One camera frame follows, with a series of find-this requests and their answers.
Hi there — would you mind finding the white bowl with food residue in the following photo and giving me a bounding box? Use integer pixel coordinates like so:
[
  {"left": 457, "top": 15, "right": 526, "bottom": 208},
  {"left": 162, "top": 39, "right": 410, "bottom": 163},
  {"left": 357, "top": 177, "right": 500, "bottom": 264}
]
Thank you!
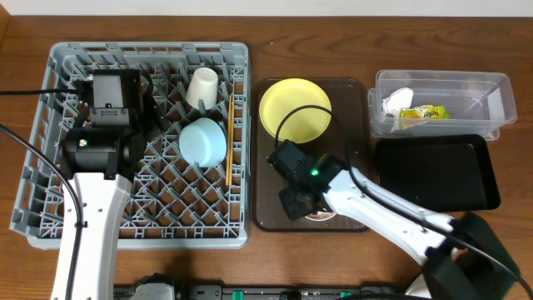
[{"left": 306, "top": 211, "right": 336, "bottom": 222}]

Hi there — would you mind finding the yellow plate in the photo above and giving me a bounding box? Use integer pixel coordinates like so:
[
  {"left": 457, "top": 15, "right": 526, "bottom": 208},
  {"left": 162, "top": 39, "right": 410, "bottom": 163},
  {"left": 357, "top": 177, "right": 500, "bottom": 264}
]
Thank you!
[{"left": 258, "top": 77, "right": 333, "bottom": 145}]

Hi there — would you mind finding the wooden chopsticks pair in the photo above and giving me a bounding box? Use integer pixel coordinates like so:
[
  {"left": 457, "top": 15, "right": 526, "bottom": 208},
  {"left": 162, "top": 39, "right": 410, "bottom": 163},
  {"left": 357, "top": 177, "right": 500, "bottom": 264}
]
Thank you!
[{"left": 226, "top": 95, "right": 235, "bottom": 188}]

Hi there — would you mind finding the white tissue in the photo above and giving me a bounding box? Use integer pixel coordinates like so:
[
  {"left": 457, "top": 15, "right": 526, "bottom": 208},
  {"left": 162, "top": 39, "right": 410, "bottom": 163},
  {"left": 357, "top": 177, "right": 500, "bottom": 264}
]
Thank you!
[{"left": 381, "top": 87, "right": 414, "bottom": 118}]

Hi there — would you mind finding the green pandan cake wrapper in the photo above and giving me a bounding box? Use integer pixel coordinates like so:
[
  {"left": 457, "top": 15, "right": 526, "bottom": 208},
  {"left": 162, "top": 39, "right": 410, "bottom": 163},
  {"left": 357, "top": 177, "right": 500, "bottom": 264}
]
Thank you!
[{"left": 400, "top": 105, "right": 450, "bottom": 119}]

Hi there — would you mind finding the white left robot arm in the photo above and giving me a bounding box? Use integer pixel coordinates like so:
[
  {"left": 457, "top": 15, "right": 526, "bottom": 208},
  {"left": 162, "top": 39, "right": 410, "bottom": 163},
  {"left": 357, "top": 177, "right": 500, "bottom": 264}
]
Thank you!
[{"left": 51, "top": 69, "right": 169, "bottom": 299}]

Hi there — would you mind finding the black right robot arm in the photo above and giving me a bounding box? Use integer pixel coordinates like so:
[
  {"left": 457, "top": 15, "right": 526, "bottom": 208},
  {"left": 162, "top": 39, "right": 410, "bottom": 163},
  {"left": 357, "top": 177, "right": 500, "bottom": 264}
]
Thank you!
[{"left": 268, "top": 144, "right": 532, "bottom": 299}]

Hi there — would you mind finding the grey dishwasher rack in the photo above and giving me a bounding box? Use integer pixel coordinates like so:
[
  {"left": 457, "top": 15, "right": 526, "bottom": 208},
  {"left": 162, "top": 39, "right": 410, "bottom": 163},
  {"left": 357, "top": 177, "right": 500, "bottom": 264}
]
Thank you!
[{"left": 30, "top": 42, "right": 252, "bottom": 249}]

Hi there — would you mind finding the light blue bowl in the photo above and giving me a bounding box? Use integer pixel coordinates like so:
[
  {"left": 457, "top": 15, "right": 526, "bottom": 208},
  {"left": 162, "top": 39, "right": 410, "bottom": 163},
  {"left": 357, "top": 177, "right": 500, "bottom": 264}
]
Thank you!
[{"left": 178, "top": 117, "right": 227, "bottom": 168}]

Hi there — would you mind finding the white plastic cup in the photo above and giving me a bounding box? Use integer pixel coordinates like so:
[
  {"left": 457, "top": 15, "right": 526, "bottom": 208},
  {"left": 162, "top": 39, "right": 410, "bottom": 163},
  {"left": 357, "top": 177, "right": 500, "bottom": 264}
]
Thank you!
[{"left": 186, "top": 67, "right": 218, "bottom": 110}]

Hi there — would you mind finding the dark brown serving tray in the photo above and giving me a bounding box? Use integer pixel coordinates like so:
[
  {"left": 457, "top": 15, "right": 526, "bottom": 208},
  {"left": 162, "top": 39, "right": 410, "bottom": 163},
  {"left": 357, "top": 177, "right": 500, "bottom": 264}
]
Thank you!
[{"left": 251, "top": 78, "right": 376, "bottom": 233}]

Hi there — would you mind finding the clear plastic bin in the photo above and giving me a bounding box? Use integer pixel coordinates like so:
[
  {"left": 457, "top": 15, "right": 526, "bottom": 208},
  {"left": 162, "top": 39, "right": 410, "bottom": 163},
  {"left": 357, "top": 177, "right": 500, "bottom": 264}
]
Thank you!
[{"left": 368, "top": 70, "right": 517, "bottom": 140}]

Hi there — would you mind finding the black plastic bin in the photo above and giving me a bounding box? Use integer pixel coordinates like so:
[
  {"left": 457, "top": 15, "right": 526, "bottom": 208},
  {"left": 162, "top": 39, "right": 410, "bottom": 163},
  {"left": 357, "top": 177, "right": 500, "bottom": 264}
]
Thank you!
[{"left": 374, "top": 134, "right": 501, "bottom": 213}]

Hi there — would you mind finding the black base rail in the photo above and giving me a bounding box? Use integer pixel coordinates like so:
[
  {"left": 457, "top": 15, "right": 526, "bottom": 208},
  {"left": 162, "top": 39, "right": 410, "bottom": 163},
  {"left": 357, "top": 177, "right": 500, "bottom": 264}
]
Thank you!
[{"left": 113, "top": 273, "right": 400, "bottom": 300}]

